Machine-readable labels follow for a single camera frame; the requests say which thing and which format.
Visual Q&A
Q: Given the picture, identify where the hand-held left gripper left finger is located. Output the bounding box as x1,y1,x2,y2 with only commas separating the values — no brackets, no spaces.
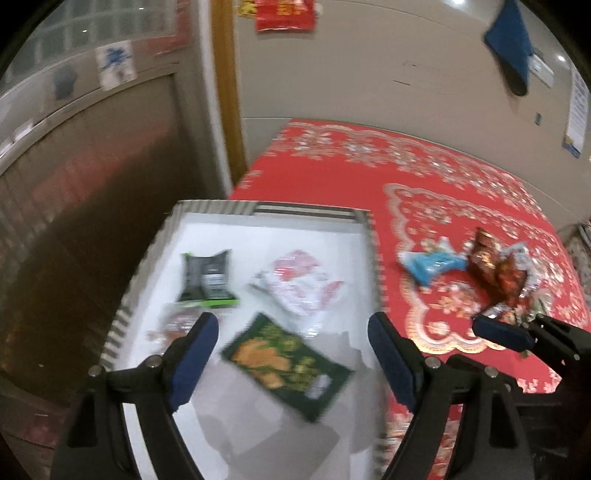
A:
50,312,220,480

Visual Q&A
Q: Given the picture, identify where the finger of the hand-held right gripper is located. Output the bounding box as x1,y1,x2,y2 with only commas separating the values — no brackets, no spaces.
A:
472,314,591,367

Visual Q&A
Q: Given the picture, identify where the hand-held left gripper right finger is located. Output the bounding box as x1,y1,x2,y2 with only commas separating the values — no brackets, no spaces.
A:
367,311,536,480

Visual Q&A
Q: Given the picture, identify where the green snack packet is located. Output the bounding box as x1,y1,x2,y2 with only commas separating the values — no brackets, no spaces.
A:
221,313,354,423

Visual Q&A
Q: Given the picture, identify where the striped cardboard box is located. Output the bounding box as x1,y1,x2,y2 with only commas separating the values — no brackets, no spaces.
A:
99,199,389,480

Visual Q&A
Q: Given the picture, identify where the clear packet with red contents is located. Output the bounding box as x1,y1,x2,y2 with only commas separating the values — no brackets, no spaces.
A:
147,302,208,344

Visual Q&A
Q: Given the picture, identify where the red brown snack packet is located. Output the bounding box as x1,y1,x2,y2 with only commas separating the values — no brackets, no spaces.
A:
496,254,529,310

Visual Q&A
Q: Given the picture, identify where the silver white snack packet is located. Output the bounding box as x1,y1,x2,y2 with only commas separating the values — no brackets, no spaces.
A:
507,242,550,301

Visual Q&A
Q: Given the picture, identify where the black snack packet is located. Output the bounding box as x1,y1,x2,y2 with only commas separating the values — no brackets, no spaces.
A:
179,249,240,309

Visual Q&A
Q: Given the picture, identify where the blue snack packet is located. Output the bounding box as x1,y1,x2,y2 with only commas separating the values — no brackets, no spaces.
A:
398,237,469,289

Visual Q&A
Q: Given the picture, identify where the patterned cloth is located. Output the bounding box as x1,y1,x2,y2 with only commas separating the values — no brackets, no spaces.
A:
567,225,591,289

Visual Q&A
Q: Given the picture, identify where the pink white snack packet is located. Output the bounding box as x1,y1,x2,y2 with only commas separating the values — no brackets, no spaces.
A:
249,249,345,317

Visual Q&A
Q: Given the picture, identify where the red floral tablecloth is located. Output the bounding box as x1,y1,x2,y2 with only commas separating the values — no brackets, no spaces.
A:
228,119,587,462

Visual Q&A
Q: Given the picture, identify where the blue hanging cloth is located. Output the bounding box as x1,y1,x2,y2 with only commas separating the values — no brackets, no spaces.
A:
482,0,536,95

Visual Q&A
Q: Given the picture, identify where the blue flower tile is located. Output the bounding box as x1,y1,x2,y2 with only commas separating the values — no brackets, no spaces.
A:
95,41,137,90

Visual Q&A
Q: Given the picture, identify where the glass block window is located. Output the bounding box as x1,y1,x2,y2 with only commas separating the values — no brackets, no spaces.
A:
9,0,183,121

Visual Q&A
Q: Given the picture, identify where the paper wall notice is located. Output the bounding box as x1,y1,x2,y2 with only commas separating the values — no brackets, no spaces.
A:
562,69,591,160

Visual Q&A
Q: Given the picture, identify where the wooden door frame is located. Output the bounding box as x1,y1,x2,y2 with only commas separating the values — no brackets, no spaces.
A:
210,0,247,195

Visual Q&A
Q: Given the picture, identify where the red wall decoration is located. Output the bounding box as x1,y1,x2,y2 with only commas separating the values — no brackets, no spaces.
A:
238,0,319,33

